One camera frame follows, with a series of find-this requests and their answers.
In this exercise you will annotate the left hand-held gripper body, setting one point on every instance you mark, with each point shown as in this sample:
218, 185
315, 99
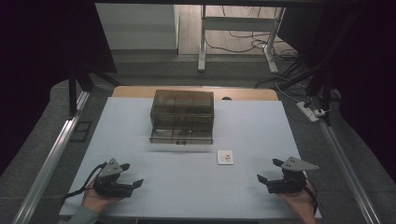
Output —
110, 186

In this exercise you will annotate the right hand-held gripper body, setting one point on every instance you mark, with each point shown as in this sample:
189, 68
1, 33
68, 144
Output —
291, 182

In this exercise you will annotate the white picture card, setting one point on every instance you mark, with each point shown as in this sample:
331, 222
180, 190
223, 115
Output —
225, 157

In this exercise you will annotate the transparent brown drawer box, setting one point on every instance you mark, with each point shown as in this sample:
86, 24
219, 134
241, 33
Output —
182, 116

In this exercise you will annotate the person's left hand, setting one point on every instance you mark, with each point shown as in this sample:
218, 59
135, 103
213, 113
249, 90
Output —
93, 200

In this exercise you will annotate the person's right hand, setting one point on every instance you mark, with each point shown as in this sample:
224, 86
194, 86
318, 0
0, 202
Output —
300, 202

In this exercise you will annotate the pale table cover sheet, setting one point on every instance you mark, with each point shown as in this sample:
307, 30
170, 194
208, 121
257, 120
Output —
186, 186

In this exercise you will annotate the white power strip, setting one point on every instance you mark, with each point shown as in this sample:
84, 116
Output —
307, 111

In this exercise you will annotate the white plug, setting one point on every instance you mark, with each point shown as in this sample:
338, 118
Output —
320, 112

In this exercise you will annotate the black curtain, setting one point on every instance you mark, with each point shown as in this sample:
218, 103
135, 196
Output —
37, 62
364, 77

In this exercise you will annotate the black floor frame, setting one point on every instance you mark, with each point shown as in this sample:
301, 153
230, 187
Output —
81, 131

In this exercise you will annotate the aluminium rail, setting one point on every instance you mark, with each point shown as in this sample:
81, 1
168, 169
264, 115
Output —
53, 152
345, 165

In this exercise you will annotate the white metal desk frame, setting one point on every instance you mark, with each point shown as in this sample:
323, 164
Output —
238, 23

